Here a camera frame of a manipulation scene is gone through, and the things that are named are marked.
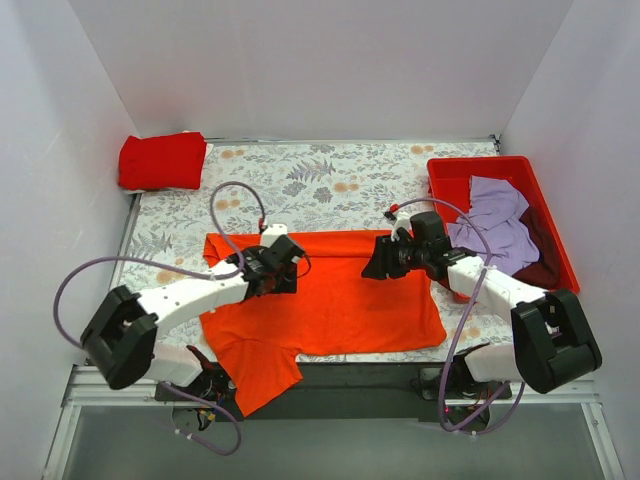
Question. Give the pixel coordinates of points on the red plastic bin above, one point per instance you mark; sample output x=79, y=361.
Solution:
x=449, y=180

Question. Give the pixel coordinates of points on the folded red t shirt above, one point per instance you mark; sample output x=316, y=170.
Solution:
x=160, y=162

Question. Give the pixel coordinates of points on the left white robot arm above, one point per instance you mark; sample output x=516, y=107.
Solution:
x=124, y=337

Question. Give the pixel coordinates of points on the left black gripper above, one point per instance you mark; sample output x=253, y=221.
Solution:
x=288, y=251

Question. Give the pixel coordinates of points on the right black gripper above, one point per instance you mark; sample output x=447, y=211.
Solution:
x=381, y=257

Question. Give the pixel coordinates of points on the dark maroon t shirt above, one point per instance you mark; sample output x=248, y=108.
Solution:
x=545, y=272

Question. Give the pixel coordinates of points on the floral patterned table mat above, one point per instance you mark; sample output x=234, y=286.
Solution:
x=306, y=186

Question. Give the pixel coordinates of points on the lavender t shirt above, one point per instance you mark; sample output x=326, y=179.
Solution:
x=496, y=209

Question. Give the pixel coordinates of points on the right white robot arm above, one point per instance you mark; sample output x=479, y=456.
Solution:
x=552, y=342

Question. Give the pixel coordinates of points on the orange t shirt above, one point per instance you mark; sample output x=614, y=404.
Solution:
x=335, y=311

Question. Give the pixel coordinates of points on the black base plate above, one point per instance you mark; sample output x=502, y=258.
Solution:
x=330, y=391

